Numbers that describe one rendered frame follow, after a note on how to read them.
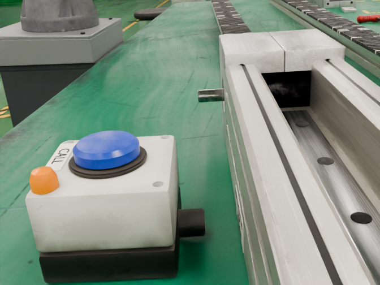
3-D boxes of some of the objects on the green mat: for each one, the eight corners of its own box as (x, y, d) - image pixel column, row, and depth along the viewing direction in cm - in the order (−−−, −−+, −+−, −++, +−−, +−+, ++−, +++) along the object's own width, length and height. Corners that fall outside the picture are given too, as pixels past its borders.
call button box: (76, 211, 33) (61, 134, 31) (204, 205, 33) (199, 127, 30) (43, 285, 26) (20, 193, 23) (207, 278, 26) (202, 183, 23)
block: (199, 123, 49) (194, 36, 45) (312, 116, 48) (318, 28, 44) (201, 159, 40) (195, 55, 37) (337, 151, 40) (346, 46, 36)
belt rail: (269, 2, 146) (269, -8, 145) (281, 1, 146) (281, -8, 144) (384, 82, 58) (387, 60, 57) (415, 81, 58) (418, 57, 57)
